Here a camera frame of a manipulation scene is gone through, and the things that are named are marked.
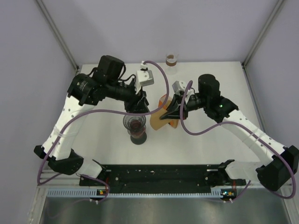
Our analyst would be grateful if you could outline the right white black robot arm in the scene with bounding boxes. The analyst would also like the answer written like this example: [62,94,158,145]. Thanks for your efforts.
[160,74,299,192]

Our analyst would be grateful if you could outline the left aluminium frame post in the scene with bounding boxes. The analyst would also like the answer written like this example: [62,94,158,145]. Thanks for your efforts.
[34,0,79,72]

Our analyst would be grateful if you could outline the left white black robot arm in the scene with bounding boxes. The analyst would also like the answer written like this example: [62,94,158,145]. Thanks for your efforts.
[34,55,154,185]

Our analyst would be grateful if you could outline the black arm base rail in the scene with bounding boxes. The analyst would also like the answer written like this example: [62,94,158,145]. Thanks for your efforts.
[98,160,246,194]

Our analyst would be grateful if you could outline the glass cup with coffee grounds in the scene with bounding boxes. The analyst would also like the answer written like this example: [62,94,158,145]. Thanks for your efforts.
[165,52,178,75]

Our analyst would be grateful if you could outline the right aluminium frame post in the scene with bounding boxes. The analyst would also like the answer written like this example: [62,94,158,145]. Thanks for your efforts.
[242,0,287,69]

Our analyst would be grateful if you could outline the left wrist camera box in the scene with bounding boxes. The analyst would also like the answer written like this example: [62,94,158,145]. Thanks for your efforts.
[135,70,154,87]

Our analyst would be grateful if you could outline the aluminium frame post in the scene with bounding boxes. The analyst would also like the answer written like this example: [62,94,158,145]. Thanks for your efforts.
[242,0,287,69]
[34,0,79,72]

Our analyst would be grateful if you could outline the grey slotted cable duct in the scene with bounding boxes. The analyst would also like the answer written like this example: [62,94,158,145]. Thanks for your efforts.
[47,188,223,198]

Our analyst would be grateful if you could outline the glass carafe red collar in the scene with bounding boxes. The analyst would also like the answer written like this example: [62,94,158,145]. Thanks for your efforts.
[128,126,147,145]

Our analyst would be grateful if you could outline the clear plastic coffee dripper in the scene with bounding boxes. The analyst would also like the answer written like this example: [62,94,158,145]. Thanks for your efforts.
[123,115,146,135]

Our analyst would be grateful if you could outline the brown paper coffee filter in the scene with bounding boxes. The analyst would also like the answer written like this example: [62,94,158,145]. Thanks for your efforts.
[149,109,171,130]

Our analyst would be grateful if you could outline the orange coffee filter box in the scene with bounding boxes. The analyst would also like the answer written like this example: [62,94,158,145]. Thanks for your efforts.
[158,94,178,128]

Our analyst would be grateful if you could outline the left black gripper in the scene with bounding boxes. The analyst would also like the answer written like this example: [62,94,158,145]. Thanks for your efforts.
[106,79,150,115]

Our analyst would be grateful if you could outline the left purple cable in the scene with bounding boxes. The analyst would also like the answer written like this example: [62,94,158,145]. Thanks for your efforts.
[36,60,170,206]

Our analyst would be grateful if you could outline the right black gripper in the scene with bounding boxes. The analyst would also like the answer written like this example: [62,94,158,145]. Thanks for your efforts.
[159,94,208,121]

